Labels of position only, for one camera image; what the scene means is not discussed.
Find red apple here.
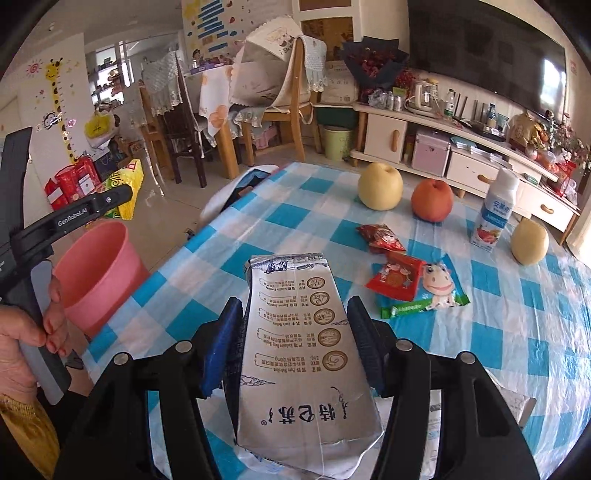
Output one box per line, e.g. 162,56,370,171
411,179,454,223

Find small yellow pear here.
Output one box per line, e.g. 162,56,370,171
510,218,550,266

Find blue white checked tablecloth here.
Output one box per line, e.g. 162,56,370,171
81,161,591,480

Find dark wrapped flower bouquet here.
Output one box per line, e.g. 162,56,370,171
339,36,411,90

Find white electric kettle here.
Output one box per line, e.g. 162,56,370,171
406,79,439,116

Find yellow plastic bag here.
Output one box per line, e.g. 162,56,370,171
84,111,115,139

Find person's left forearm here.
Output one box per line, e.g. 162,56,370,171
0,392,61,478

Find dark wooden chair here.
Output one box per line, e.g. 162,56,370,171
161,104,209,188

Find cream television cabinet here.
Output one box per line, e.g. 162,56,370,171
349,99,583,245

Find orange red snack packet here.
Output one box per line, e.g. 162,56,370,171
365,252,426,303

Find lace covered wooden chair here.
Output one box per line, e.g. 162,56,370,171
137,51,186,181

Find pink plastic bucket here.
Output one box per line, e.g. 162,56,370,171
52,220,149,340

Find large yellow pear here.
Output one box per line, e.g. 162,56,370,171
358,161,404,212

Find white feather print packet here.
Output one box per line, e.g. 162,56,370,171
480,369,539,430

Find person's left hand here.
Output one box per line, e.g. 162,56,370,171
0,276,73,398

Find giraffe height chart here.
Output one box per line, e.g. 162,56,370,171
44,58,81,164

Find light wooden chair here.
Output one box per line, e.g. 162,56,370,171
233,37,324,167

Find white tote bag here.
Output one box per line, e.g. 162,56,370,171
229,16,305,112

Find pink storage case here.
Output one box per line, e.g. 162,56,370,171
412,129,451,177

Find wall poster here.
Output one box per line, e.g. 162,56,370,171
181,0,241,65

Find white sack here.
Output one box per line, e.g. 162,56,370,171
321,60,361,104

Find dark red snack packet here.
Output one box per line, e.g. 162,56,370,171
356,223,407,254

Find green waste bin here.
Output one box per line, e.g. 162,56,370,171
322,124,356,161

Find white yogurt drink bottle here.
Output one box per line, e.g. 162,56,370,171
469,167,520,253

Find silver milk carton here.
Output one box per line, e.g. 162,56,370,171
235,252,386,478

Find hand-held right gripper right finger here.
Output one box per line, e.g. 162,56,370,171
346,295,541,480

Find red gift boxes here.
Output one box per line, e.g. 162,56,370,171
44,154,102,206

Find yellow green printed bag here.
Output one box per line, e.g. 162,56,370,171
95,159,144,221

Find dining table with printed cloth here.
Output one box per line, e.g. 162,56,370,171
182,62,247,178

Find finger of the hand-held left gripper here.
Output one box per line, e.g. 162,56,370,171
0,127,34,252
11,185,133,259

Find gold ornament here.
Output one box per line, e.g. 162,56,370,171
508,111,548,151

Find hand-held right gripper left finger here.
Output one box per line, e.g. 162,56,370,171
53,296,245,480

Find black flat television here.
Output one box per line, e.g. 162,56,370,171
407,0,568,125

